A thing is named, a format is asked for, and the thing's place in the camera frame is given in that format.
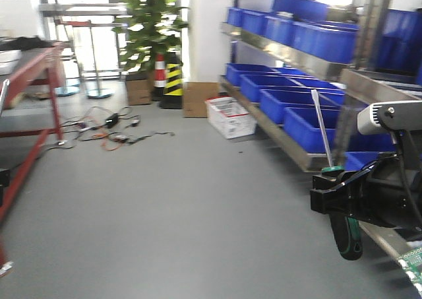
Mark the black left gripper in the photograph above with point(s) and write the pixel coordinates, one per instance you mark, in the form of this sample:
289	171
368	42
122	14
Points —
4	182

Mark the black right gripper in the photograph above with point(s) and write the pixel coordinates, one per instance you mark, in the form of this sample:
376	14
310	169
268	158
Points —
384	193

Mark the cross screwdriver green handle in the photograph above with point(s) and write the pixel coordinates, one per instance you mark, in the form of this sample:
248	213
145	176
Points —
3	94

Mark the green circuit board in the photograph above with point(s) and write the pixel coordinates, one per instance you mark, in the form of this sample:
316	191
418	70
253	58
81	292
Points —
410	262

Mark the metal shelf rack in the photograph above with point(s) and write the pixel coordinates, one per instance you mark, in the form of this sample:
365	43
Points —
350	65

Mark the red white traffic cone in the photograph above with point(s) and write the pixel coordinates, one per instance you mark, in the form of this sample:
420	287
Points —
160	80

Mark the yellow black traffic cone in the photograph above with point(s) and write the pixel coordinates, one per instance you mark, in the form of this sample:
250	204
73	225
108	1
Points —
172	94

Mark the brown cardboard box on floor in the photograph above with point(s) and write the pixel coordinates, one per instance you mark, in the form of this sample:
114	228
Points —
194	96

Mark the green potted plant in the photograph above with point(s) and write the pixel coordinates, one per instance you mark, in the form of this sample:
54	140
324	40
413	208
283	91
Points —
151	28

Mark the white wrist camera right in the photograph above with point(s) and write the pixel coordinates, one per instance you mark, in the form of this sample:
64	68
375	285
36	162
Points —
380	117

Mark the white wire basket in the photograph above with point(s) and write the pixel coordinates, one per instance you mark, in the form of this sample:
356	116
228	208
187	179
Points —
229	117

